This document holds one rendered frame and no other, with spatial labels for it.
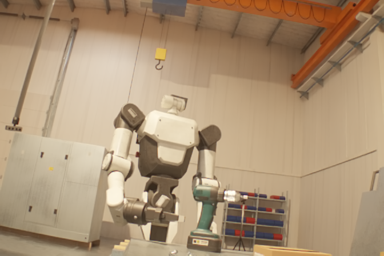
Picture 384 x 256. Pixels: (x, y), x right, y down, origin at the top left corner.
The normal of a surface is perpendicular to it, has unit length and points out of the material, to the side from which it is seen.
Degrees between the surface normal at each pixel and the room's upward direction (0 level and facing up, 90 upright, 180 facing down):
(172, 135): 85
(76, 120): 90
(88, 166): 90
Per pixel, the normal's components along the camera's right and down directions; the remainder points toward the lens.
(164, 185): 0.25, -0.38
